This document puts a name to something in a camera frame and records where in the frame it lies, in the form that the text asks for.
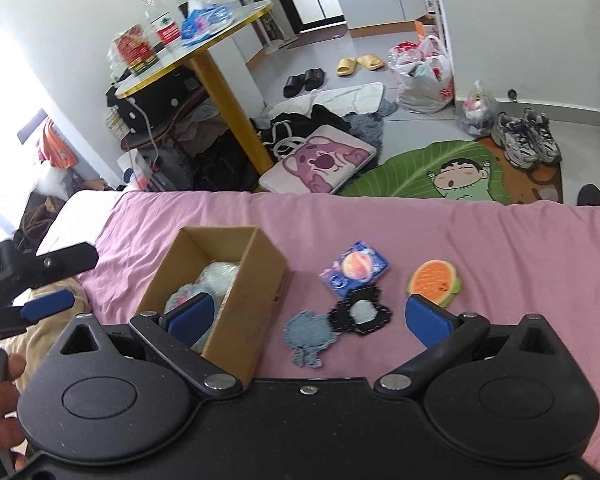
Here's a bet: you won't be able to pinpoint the clear plastic bag white filling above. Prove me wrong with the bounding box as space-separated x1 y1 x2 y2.
195 262 239 308

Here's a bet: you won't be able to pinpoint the orange melon slice coaster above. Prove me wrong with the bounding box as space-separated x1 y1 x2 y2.
406 259 462 309

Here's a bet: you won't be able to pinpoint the black white patch coaster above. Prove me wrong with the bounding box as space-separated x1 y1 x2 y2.
328 284 392 337

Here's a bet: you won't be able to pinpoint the blue tissue pack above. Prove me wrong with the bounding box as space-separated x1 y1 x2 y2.
320 240 389 299

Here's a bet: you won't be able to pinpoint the blue denim patch coaster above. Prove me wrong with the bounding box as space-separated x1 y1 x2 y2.
283 311 338 368

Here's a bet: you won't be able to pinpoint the person left hand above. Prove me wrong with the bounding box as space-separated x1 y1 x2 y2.
0 353 27 452

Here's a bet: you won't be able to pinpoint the tan blanket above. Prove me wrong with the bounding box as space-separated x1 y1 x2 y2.
0 278 94 391

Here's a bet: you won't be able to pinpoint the brown cardboard box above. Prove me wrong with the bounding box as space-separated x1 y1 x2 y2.
136 226 288 385

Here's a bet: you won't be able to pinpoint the pink bed sheet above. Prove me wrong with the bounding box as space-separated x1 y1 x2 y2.
34 188 600 476

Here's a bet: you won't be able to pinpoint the orange garment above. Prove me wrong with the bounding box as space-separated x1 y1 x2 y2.
35 117 79 169

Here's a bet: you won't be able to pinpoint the green leaf cartoon rug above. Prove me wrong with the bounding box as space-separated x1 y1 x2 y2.
339 138 564 205

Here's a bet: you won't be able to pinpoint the black polka dot bag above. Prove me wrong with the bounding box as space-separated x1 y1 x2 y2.
106 66 208 132

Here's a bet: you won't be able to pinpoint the grey sneaker pair left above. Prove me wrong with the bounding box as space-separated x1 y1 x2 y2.
491 112 540 170

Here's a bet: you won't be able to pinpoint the pink bear tote bag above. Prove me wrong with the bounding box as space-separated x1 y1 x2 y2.
259 126 377 194

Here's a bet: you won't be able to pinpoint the grey sneaker right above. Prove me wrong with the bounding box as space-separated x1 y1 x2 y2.
524 107 562 165

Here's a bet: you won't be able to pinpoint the black clothes pile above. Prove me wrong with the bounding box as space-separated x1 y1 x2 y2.
250 105 352 162

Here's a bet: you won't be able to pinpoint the clear plastic trash bag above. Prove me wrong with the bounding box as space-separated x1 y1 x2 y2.
457 80 500 138

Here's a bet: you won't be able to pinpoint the round yellow-leg table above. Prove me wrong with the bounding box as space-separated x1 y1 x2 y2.
116 0 273 174

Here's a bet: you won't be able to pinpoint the white floor mat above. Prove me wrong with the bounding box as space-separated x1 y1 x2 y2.
268 82 385 119

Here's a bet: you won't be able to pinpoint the red snack box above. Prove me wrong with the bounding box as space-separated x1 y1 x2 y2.
112 24 158 76

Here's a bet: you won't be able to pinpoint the black slipper left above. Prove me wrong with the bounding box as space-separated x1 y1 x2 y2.
283 74 306 99

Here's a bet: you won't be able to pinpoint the black slipper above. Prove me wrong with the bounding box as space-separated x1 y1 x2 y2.
283 74 306 99
304 68 325 92

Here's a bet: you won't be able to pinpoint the white red plastic bag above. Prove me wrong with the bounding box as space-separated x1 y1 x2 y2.
387 35 454 114

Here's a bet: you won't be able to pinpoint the black slipper right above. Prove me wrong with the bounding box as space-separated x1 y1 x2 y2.
304 68 325 92

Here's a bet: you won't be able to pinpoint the yellow slipper right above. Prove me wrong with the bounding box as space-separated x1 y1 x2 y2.
356 53 385 72

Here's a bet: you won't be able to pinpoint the yellow slipper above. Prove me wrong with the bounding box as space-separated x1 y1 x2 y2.
336 58 358 77
356 53 385 72

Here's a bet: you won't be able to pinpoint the plastic water bottle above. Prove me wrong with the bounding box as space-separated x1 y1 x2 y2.
143 0 181 51

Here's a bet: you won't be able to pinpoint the yellow slipper left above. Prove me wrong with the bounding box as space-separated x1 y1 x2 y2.
336 58 358 77

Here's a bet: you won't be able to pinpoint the blue plastic wrappers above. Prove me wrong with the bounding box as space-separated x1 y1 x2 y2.
181 4 234 47

